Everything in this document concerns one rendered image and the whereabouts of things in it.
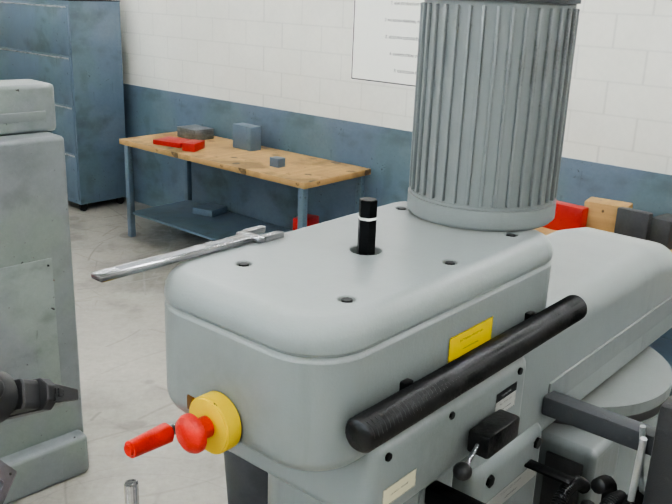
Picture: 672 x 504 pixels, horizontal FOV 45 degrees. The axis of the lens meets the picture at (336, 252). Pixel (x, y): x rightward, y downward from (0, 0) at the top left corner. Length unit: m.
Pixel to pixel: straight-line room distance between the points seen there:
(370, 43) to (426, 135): 5.22
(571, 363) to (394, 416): 0.55
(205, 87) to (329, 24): 1.61
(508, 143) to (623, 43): 4.28
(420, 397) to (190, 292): 0.25
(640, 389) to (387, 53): 4.93
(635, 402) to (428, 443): 0.55
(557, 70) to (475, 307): 0.32
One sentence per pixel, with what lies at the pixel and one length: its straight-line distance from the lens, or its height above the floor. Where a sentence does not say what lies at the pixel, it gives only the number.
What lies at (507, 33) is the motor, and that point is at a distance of 1.00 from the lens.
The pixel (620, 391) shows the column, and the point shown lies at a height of 1.56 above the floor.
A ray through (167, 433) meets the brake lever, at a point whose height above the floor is 1.71.
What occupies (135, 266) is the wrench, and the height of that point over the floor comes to 1.90.
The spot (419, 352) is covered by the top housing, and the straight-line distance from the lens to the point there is 0.83.
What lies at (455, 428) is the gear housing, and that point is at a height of 1.69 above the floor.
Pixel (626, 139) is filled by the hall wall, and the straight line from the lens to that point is 5.30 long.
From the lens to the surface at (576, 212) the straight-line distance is 4.83.
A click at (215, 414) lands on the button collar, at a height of 1.78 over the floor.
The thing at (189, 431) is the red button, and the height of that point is 1.77.
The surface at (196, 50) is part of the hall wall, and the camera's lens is 7.67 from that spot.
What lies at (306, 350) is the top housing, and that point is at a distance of 0.73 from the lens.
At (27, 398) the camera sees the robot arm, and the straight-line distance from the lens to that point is 1.47.
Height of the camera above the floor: 2.17
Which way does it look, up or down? 18 degrees down
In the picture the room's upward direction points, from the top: 2 degrees clockwise
